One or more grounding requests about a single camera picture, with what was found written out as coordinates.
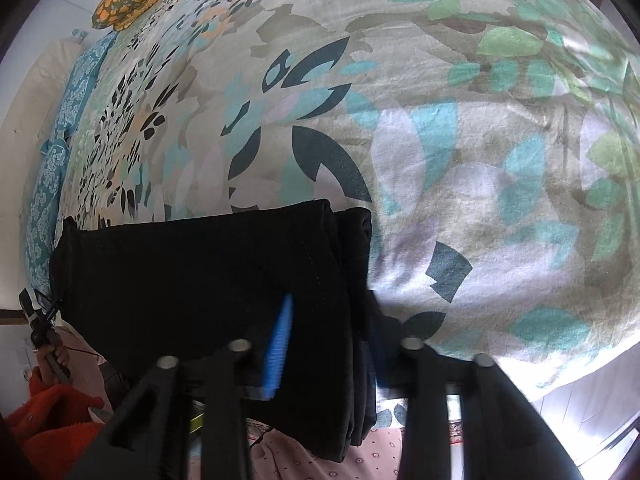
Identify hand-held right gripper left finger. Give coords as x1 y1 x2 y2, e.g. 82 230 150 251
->
70 294 296 480

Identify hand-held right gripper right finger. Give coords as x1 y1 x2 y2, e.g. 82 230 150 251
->
367 292 581 480

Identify black pants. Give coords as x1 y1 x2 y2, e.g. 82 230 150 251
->
49 199 381 465

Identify person's left hand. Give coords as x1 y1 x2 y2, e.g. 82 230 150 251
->
37 342 72 377

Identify large teal floral pillow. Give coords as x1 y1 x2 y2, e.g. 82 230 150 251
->
25 137 71 296

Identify bed with floral sheet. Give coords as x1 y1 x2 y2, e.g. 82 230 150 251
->
60 0 640 406

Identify cream padded headboard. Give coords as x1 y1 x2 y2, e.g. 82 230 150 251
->
0 37 86 311

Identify small teal floral pillow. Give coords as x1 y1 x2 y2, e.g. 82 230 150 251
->
62 30 118 141

